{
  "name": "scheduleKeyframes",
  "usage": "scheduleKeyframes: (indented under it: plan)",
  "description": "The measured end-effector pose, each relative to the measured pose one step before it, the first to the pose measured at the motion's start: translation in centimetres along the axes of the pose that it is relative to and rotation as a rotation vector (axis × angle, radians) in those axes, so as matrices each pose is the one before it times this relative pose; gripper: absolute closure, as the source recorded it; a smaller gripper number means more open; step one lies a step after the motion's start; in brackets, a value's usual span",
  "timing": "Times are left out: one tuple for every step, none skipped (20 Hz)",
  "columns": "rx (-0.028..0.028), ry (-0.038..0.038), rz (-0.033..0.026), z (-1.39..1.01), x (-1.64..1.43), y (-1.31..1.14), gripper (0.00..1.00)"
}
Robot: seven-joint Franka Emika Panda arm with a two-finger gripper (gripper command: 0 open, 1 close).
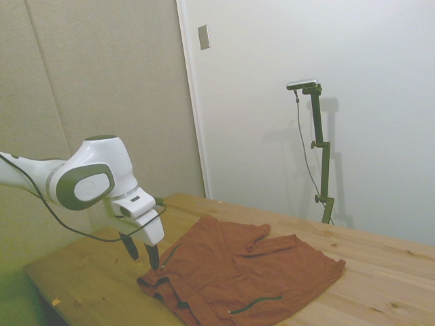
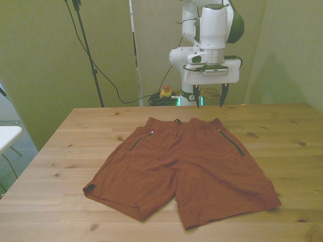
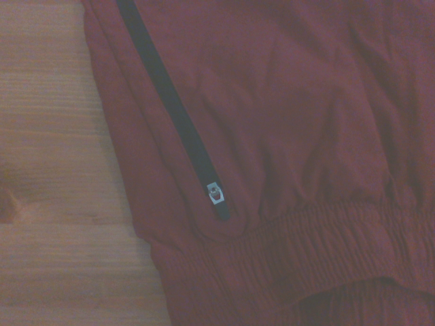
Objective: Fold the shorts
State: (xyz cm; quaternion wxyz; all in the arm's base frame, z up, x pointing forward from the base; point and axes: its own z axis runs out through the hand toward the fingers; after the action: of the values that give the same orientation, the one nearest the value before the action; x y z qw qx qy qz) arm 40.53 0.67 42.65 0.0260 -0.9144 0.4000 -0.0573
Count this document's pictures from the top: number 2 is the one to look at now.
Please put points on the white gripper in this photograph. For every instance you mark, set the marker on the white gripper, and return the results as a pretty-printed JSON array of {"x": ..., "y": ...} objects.
[{"x": 212, "y": 79}]

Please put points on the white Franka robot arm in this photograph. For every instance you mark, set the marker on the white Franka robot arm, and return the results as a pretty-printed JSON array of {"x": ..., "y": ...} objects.
[{"x": 212, "y": 25}]

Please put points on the black tripod stand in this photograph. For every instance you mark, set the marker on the black tripod stand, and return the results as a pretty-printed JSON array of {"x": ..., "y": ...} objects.
[{"x": 94, "y": 71}]

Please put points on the white partition edge strip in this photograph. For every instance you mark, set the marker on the white partition edge strip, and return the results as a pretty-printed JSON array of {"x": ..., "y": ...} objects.
[{"x": 137, "y": 83}]

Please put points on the rust red shorts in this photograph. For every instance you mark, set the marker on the rust red shorts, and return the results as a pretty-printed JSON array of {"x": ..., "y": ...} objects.
[{"x": 176, "y": 164}]

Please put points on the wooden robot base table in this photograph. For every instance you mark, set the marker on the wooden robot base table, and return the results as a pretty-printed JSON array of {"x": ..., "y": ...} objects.
[{"x": 212, "y": 97}]

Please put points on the white folding table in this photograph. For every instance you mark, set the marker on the white folding table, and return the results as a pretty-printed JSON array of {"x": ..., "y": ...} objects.
[{"x": 8, "y": 136}]

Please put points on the yellow emergency stop box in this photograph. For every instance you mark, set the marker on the yellow emergency stop box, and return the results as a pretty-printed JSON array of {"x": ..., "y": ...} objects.
[{"x": 165, "y": 93}]

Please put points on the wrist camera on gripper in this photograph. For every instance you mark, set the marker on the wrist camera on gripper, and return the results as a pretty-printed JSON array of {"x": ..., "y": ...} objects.
[{"x": 214, "y": 71}]

